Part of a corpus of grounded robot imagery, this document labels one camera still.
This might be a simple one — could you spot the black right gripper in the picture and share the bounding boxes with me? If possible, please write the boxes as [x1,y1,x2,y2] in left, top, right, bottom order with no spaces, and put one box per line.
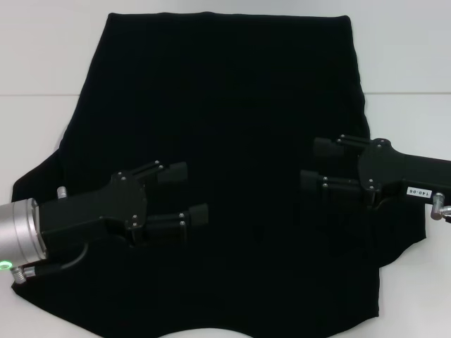
[299,134,451,209]

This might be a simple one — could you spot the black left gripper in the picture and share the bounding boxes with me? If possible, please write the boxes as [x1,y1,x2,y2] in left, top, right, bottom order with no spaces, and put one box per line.
[38,161,210,262]

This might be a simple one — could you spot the black shirt with white print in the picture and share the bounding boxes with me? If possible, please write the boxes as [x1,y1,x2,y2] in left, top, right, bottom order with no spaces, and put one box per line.
[10,11,441,338]

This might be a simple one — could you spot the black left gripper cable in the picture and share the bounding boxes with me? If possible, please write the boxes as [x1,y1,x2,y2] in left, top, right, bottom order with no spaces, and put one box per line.
[10,242,128,283]

